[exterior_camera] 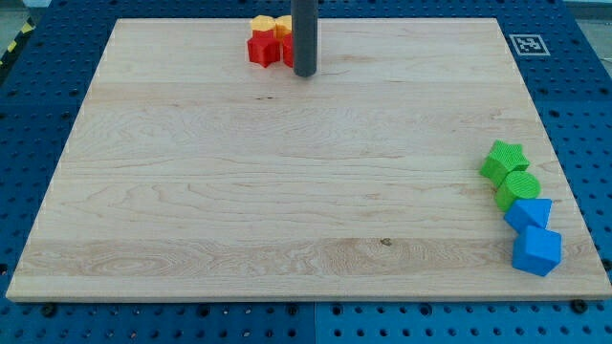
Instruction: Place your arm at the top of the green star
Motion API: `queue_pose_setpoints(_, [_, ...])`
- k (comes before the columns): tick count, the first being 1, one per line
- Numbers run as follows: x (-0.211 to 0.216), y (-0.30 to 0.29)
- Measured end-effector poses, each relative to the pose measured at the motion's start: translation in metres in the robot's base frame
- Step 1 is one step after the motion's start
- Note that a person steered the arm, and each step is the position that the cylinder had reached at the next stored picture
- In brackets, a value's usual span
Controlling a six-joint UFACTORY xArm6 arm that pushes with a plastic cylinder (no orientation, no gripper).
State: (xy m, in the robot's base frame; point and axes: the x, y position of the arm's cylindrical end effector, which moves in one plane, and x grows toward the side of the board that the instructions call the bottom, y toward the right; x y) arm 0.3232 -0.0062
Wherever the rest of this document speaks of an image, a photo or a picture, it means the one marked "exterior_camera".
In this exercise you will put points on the blue cube block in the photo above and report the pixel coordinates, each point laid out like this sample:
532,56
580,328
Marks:
537,250

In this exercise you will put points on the green cylinder block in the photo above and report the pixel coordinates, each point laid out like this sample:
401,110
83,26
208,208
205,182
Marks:
518,185

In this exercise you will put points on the red block behind tool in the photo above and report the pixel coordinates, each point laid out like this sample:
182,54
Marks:
287,50

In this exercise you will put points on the blue triangle block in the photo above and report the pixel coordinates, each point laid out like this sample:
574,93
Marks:
529,212

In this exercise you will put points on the light wooden board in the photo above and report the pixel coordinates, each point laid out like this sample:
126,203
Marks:
193,175

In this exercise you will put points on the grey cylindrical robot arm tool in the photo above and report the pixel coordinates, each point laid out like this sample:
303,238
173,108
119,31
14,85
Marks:
304,23

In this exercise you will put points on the yellow pentagon block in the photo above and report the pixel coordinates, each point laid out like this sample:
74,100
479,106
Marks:
262,23

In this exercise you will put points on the yellow block behind tool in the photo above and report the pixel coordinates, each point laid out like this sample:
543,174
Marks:
283,26

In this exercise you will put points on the red star block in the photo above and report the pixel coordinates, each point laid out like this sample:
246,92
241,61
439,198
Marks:
263,48

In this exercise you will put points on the green star block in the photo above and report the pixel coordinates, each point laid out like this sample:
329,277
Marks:
502,159

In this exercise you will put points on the white fiducial marker tag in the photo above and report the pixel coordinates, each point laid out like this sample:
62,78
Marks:
527,44

